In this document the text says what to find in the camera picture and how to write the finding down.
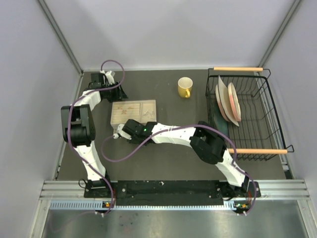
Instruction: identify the pink plate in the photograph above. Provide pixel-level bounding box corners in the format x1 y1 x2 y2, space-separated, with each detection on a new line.
228 82 241 121

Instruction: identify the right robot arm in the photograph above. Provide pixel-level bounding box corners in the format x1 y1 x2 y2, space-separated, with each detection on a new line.
117 119 250 196

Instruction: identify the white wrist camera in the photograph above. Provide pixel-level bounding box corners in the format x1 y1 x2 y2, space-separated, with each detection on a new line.
113 124 132 140
100 70 115 86

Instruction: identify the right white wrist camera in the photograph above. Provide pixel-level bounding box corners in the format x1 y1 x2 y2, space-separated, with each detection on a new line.
113 124 132 140

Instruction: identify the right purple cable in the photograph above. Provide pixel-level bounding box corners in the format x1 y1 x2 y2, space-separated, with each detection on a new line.
101 123 257 216

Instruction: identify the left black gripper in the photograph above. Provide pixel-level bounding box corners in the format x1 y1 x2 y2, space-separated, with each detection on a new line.
103 81 128 103

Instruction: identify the silver jewelry pile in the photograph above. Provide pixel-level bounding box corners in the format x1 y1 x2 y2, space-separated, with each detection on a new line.
143 109 156 119

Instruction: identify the dark teal plate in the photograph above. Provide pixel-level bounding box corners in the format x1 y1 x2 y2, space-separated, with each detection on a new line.
213 108 229 136

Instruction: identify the black wire dish rack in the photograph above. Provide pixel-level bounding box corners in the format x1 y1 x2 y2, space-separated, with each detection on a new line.
206 68 295 161

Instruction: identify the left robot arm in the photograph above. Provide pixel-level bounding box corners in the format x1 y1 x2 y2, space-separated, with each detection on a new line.
61 70 127 197

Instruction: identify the grey cable duct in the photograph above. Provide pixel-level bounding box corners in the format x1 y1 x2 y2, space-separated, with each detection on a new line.
49 199 237 211

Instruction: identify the cream plate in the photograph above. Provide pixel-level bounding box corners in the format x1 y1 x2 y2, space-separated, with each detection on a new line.
215 75 240 127

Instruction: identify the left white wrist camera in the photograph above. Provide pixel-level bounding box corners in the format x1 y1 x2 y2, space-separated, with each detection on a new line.
100 70 115 86

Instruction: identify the yellow mug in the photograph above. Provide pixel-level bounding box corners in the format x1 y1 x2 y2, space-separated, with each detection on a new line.
177 77 193 98

